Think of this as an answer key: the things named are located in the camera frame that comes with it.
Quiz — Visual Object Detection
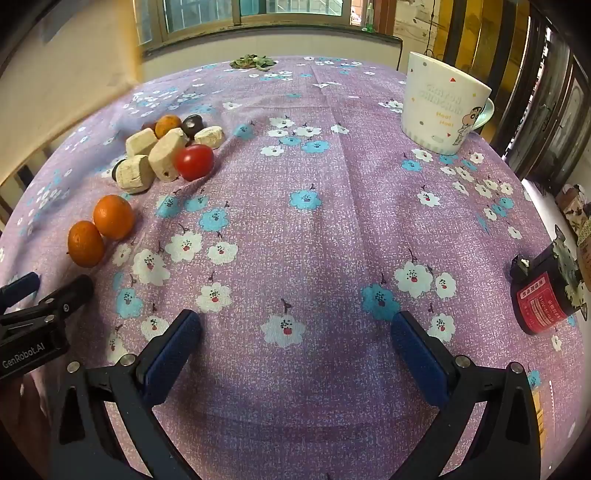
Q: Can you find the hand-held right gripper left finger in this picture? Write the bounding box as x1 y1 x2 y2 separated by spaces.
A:
48 309 204 480

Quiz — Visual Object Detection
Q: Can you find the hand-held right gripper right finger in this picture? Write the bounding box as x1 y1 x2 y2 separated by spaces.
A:
392 310 543 480

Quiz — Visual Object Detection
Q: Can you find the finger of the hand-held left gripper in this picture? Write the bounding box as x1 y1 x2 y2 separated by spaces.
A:
0 275 96 329
0 271 41 303

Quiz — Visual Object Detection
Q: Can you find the cat printed cloth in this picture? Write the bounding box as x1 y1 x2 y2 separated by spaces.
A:
551 225 591 319

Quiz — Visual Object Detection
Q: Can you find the pile of green leaves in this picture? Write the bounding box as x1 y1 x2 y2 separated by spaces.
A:
229 54 276 71

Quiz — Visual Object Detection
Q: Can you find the small beige chunk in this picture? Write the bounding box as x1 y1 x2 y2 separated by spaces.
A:
126 128 159 158

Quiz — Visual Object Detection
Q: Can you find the red cherry tomato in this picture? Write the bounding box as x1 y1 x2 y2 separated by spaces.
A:
174 144 215 182

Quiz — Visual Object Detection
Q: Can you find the round beige chunk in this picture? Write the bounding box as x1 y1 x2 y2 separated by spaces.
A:
194 126 225 148

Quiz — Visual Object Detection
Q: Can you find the white cartoon mug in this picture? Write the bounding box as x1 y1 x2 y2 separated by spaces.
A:
399 52 496 155

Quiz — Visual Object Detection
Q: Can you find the small orange kumquat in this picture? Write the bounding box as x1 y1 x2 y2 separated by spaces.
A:
154 114 183 139

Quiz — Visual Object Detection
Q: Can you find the purple floral tablecloth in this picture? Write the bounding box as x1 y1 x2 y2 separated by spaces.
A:
0 55 585 480

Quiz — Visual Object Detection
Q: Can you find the dark brown round fruit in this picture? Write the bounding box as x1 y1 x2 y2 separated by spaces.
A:
181 114 205 138

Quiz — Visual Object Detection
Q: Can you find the black jar with red label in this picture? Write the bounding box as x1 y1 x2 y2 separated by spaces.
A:
509 242 583 336

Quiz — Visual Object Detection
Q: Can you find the dark wooden cabinet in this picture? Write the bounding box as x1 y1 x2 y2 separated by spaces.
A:
489 0 591 185

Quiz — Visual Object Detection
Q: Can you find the hanging wire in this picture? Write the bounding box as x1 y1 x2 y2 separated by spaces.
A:
422 0 446 61

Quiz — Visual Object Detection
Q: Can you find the wooden framed window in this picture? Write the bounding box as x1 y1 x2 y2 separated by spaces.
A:
136 0 398 47

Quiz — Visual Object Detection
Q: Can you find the beige cylinder chunk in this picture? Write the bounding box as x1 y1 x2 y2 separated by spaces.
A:
115 154 155 193

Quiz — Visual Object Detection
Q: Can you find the hexagonal beige chunk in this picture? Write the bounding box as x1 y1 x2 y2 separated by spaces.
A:
148 128 189 182

